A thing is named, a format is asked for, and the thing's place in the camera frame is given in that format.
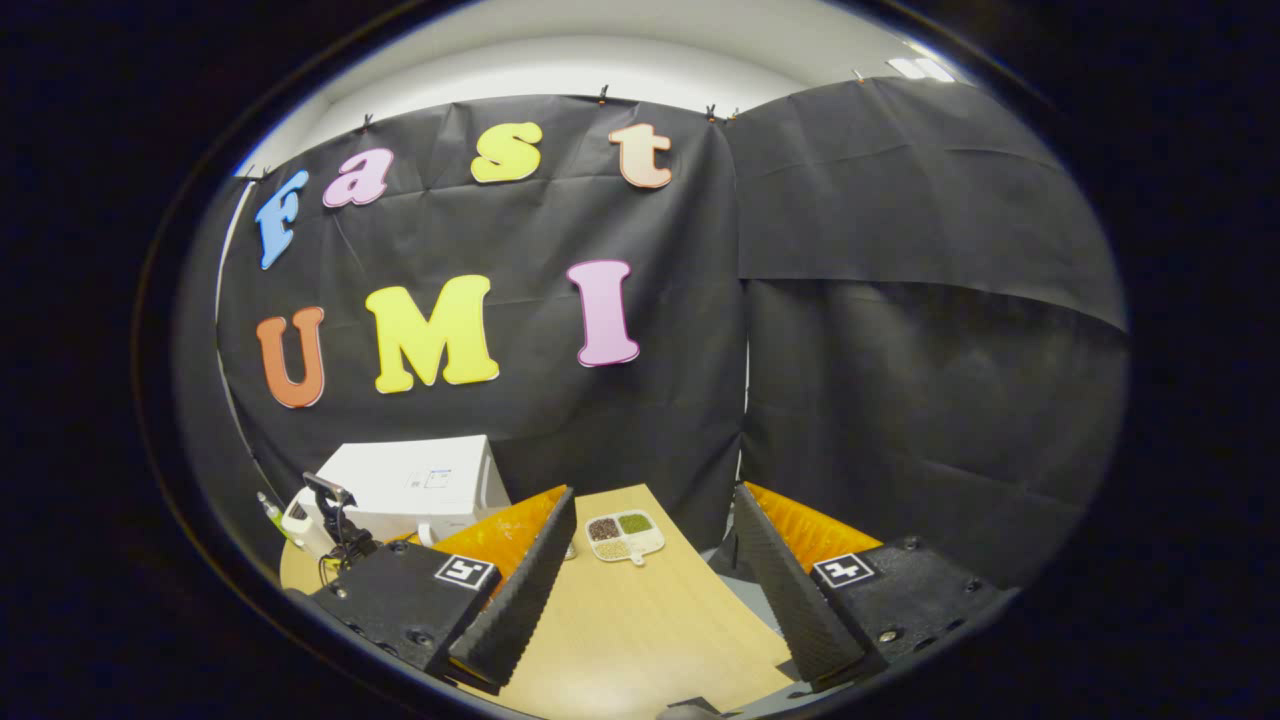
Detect black backdrop cloth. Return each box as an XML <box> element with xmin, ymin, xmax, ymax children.
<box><xmin>175</xmin><ymin>78</ymin><xmax>1131</xmax><ymax>591</ymax></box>

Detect white microwave oven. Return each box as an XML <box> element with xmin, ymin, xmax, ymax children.
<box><xmin>315</xmin><ymin>434</ymin><xmax>512</xmax><ymax>548</ymax></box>

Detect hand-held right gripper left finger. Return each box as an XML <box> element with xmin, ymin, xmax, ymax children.
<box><xmin>310</xmin><ymin>485</ymin><xmax>578</xmax><ymax>694</ymax></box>

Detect white divided dish with beans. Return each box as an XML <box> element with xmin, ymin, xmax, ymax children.
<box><xmin>585</xmin><ymin>509</ymin><xmax>667</xmax><ymax>567</ymax></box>

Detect white toaster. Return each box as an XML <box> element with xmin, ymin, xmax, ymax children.
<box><xmin>282</xmin><ymin>488</ymin><xmax>337</xmax><ymax>561</ymax></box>

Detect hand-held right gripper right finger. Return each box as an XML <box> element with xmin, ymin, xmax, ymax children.
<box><xmin>733</xmin><ymin>482</ymin><xmax>1021</xmax><ymax>693</ymax></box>

